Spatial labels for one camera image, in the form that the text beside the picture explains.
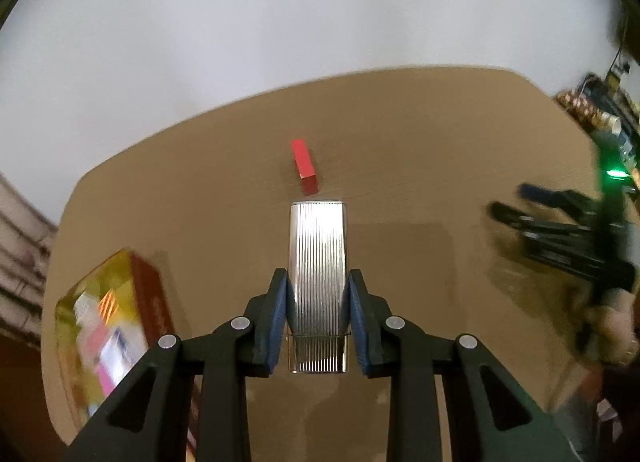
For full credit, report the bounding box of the silver ribbed case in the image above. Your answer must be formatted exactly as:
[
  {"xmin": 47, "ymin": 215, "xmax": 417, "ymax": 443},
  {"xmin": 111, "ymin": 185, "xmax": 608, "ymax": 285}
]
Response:
[{"xmin": 286, "ymin": 201, "xmax": 349, "ymax": 374}]

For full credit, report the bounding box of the red rectangular block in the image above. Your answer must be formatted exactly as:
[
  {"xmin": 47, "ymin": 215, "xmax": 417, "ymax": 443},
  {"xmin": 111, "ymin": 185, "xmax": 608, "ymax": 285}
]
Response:
[{"xmin": 291, "ymin": 139, "xmax": 319, "ymax": 196}]

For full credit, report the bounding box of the brown tablecloth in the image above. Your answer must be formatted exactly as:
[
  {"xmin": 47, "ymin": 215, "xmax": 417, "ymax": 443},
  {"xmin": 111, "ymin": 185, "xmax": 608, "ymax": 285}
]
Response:
[{"xmin": 42, "ymin": 68, "xmax": 636, "ymax": 461}]

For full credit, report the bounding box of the beige patterned curtain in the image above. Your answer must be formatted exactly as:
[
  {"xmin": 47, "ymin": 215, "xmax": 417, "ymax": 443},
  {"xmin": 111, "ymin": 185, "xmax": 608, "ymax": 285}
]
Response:
[{"xmin": 0, "ymin": 179, "xmax": 58, "ymax": 349}]

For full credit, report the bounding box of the right hand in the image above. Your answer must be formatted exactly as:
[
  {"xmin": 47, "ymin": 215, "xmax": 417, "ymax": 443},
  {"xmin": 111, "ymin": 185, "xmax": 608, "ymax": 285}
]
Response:
[{"xmin": 570, "ymin": 288, "xmax": 639, "ymax": 368}]

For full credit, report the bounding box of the red gold tin box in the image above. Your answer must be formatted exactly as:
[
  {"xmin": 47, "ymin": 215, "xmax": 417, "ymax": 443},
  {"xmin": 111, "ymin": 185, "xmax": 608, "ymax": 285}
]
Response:
[{"xmin": 54, "ymin": 250, "xmax": 176, "ymax": 432}]

